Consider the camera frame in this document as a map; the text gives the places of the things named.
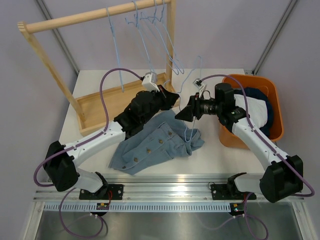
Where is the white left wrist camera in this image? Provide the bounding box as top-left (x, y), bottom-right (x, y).
top-left (142, 71), bottom-right (160, 92)

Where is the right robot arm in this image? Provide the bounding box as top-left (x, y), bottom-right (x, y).
top-left (175, 79), bottom-right (303, 203)

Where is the white shirt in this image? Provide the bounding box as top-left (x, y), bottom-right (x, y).
top-left (234, 94), bottom-right (268, 128)

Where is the dark blue denim garment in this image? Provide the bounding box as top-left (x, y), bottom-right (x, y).
top-left (244, 87), bottom-right (275, 137)

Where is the orange plastic basket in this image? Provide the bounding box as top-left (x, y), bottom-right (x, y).
top-left (218, 74), bottom-right (284, 150)

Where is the light blue jacket hanger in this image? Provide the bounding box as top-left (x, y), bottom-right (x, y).
top-left (163, 55), bottom-right (203, 143)

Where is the light blue grey-skirt hanger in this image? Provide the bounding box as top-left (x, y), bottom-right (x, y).
top-left (151, 0), bottom-right (184, 80)

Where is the light blue shirt hanger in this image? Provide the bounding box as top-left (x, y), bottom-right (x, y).
top-left (106, 7), bottom-right (125, 92)

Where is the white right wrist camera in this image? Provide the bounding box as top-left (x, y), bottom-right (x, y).
top-left (193, 78), bottom-right (207, 97)

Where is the wooden clothes rack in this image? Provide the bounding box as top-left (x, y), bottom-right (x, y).
top-left (16, 0), bottom-right (181, 137)

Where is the light blue skirt hanger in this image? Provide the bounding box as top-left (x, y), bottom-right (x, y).
top-left (139, 6), bottom-right (182, 66)

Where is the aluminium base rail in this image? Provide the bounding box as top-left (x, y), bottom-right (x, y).
top-left (32, 174), bottom-right (305, 213)

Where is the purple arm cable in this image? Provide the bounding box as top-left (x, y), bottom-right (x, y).
top-left (33, 67), bottom-right (145, 187)
top-left (199, 73), bottom-right (315, 198)

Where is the aluminium corner post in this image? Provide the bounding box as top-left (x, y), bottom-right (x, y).
top-left (34, 0), bottom-right (80, 76)
top-left (250, 0), bottom-right (300, 76)

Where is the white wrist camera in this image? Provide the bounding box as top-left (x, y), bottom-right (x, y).
top-left (142, 71), bottom-right (160, 92)
top-left (193, 78), bottom-right (207, 97)

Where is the left aluminium corner post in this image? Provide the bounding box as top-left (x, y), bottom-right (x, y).
top-left (34, 0), bottom-right (80, 76)

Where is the light denim jacket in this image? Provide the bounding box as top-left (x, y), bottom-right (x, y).
top-left (108, 110), bottom-right (205, 175)

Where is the light blue dark-denim hanger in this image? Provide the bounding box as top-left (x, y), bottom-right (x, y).
top-left (124, 0), bottom-right (155, 72)

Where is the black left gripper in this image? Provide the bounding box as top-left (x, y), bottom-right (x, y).
top-left (141, 84), bottom-right (179, 125)

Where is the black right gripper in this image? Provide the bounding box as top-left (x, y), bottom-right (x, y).
top-left (175, 92), bottom-right (223, 122)

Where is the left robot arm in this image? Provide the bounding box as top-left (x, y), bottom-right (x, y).
top-left (42, 85), bottom-right (179, 199)

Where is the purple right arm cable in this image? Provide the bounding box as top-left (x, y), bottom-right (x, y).
top-left (199, 73), bottom-right (315, 198)

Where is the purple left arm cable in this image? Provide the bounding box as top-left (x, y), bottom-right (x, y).
top-left (33, 67), bottom-right (145, 187)

